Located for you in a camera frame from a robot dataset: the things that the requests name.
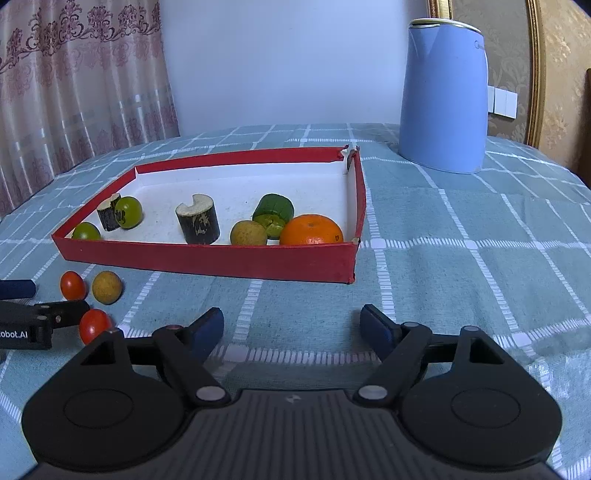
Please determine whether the checked blue-green bedsheet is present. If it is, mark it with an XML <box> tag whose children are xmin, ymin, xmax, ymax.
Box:
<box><xmin>0</xmin><ymin>122</ymin><xmax>591</xmax><ymax>480</ymax></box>

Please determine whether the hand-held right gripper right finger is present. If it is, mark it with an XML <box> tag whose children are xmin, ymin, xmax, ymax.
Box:
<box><xmin>353</xmin><ymin>304</ymin><xmax>509</xmax><ymax>408</ymax></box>

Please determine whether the gold picture frame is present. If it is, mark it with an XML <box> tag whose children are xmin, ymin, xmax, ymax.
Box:
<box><xmin>426</xmin><ymin>0</ymin><xmax>548</xmax><ymax>149</ymax></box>

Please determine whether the pink patterned curtain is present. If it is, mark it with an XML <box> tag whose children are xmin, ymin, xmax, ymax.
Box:
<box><xmin>0</xmin><ymin>0</ymin><xmax>181</xmax><ymax>219</ymax></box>

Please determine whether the red cherry tomato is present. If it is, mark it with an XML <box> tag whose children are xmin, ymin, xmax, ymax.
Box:
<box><xmin>60</xmin><ymin>271</ymin><xmax>88</xmax><ymax>302</ymax></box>
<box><xmin>79</xmin><ymin>309</ymin><xmax>114</xmax><ymax>346</ymax></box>

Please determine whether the white wall switch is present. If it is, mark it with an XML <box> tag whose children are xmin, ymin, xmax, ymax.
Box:
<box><xmin>486</xmin><ymin>85</ymin><xmax>518</xmax><ymax>119</ymax></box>

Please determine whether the orange mandarin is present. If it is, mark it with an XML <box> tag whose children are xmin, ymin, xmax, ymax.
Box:
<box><xmin>279</xmin><ymin>214</ymin><xmax>345</xmax><ymax>246</ymax></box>

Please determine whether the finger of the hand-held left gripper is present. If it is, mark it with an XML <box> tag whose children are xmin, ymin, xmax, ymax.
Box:
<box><xmin>0</xmin><ymin>279</ymin><xmax>37</xmax><ymax>302</ymax></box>
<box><xmin>0</xmin><ymin>299</ymin><xmax>91</xmax><ymax>329</ymax></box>

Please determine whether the red shallow cardboard box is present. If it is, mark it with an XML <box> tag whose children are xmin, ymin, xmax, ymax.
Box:
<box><xmin>51</xmin><ymin>145</ymin><xmax>368</xmax><ymax>284</ymax></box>

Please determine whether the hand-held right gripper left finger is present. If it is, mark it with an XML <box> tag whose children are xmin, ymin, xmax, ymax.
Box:
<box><xmin>81</xmin><ymin>308</ymin><xmax>232</xmax><ymax>408</ymax></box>

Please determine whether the yellow-brown longan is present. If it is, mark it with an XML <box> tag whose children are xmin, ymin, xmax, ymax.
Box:
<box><xmin>230</xmin><ymin>220</ymin><xmax>269</xmax><ymax>247</ymax></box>
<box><xmin>92</xmin><ymin>271</ymin><xmax>123</xmax><ymax>305</ymax></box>

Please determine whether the blue electric kettle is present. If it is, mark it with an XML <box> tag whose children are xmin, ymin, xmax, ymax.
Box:
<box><xmin>398</xmin><ymin>17</ymin><xmax>490</xmax><ymax>175</ymax></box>

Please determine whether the small green citrus fruit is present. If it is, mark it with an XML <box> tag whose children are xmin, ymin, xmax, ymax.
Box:
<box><xmin>115</xmin><ymin>196</ymin><xmax>144</xmax><ymax>230</ymax></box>
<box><xmin>71</xmin><ymin>222</ymin><xmax>102</xmax><ymax>241</ymax></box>

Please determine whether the green cucumber piece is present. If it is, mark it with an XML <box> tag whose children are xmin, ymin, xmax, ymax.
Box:
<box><xmin>252</xmin><ymin>193</ymin><xmax>295</xmax><ymax>227</ymax></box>

